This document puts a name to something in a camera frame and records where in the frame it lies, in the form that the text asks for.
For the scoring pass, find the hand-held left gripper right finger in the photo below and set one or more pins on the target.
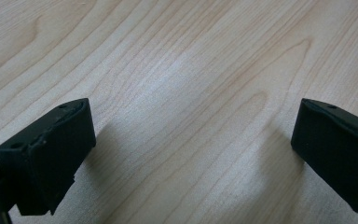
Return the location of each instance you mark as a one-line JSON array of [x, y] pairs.
[[338, 152]]

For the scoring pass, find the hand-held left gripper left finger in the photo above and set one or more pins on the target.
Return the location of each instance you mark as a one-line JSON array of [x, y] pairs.
[[49, 155]]

